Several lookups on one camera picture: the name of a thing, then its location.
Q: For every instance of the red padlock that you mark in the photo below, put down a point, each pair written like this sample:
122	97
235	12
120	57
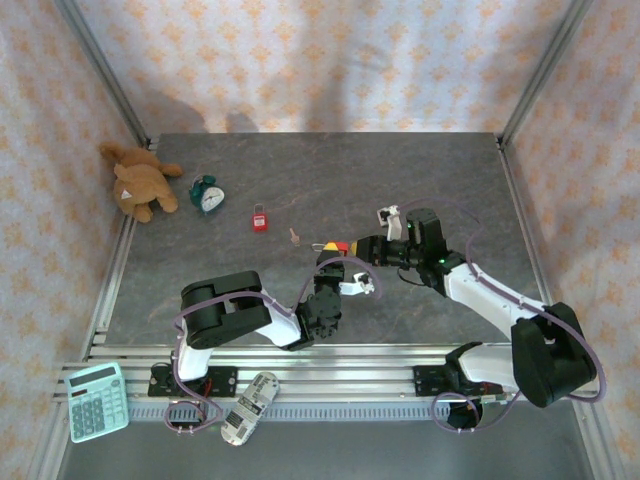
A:
342	248
258	222

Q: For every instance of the small tan key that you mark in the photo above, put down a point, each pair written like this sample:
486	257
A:
294	237

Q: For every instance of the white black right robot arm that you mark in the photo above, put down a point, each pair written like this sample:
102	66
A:
550	355

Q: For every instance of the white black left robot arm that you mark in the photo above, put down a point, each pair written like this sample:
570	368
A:
225	310

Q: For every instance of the printed white black can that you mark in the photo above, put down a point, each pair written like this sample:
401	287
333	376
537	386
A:
250	407

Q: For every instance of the teal alarm clock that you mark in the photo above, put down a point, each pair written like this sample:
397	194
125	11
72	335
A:
210	200

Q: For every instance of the orange patterned white fabric backdrop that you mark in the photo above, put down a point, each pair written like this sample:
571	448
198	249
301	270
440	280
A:
320	60

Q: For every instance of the brown teddy bear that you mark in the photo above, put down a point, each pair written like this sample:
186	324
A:
140	185

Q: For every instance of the mint green calculator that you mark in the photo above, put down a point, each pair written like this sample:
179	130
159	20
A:
95	405

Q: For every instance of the aluminium mounting rail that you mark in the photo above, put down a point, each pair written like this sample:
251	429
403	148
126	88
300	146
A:
325	370

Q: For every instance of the aluminium table side rail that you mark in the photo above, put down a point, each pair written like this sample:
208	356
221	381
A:
112	270
535	225

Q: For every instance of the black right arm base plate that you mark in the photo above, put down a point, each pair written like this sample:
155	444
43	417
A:
425	381

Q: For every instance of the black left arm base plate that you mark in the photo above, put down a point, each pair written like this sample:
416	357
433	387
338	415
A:
225	382

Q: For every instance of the aluminium frame post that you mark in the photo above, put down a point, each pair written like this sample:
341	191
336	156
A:
545	70
100	70

